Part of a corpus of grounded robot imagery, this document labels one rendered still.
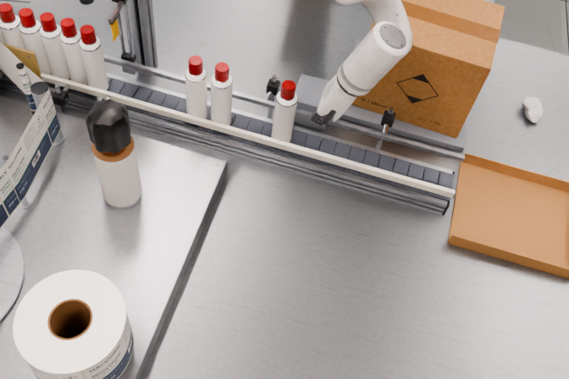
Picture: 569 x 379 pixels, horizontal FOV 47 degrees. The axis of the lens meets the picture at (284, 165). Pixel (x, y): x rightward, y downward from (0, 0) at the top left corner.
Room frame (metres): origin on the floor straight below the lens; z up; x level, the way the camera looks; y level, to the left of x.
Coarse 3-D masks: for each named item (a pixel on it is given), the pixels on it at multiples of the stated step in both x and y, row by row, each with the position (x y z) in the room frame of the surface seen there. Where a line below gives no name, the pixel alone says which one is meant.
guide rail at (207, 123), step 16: (48, 80) 1.07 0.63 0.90; (64, 80) 1.07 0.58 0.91; (112, 96) 1.05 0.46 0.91; (160, 112) 1.03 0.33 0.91; (176, 112) 1.03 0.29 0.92; (208, 128) 1.01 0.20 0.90; (224, 128) 1.00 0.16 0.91; (272, 144) 0.98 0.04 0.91; (288, 144) 0.99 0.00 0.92; (320, 160) 0.97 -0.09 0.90; (336, 160) 0.96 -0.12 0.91; (384, 176) 0.94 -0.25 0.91; (400, 176) 0.94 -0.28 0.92; (448, 192) 0.92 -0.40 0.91
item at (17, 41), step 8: (0, 8) 1.12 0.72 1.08; (8, 8) 1.12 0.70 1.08; (0, 16) 1.11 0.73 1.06; (8, 16) 1.11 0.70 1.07; (16, 16) 1.14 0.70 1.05; (0, 24) 1.11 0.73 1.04; (8, 24) 1.11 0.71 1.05; (16, 24) 1.12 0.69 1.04; (8, 32) 1.10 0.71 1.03; (16, 32) 1.11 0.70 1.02; (8, 40) 1.10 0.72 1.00; (16, 40) 1.11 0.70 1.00; (24, 48) 1.12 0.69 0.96
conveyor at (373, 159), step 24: (96, 96) 1.07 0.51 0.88; (144, 96) 1.09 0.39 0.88; (168, 96) 1.10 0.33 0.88; (168, 120) 1.03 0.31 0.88; (240, 120) 1.06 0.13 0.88; (312, 144) 1.02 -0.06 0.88; (336, 168) 0.96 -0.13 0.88; (384, 168) 0.98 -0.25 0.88; (408, 168) 1.00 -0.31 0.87; (432, 168) 1.01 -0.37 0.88; (432, 192) 0.93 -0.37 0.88
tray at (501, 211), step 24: (480, 168) 1.07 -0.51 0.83; (504, 168) 1.06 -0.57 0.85; (456, 192) 0.98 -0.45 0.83; (480, 192) 0.99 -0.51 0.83; (504, 192) 1.00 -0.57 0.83; (528, 192) 1.01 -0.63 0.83; (552, 192) 1.03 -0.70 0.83; (456, 216) 0.91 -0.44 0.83; (480, 216) 0.92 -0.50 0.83; (504, 216) 0.93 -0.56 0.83; (528, 216) 0.94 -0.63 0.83; (552, 216) 0.95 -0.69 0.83; (456, 240) 0.82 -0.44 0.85; (480, 240) 0.85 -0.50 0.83; (504, 240) 0.86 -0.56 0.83; (528, 240) 0.87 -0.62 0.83; (552, 240) 0.88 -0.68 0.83; (528, 264) 0.80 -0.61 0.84; (552, 264) 0.79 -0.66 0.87
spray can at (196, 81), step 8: (192, 56) 1.07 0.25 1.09; (192, 64) 1.04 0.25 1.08; (200, 64) 1.04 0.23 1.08; (192, 72) 1.04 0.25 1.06; (200, 72) 1.04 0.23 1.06; (192, 80) 1.03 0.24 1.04; (200, 80) 1.03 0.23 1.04; (192, 88) 1.03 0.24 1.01; (200, 88) 1.03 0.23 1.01; (192, 96) 1.03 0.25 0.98; (200, 96) 1.03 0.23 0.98; (192, 104) 1.03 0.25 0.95; (200, 104) 1.03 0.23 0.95; (192, 112) 1.03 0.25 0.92; (200, 112) 1.03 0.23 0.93
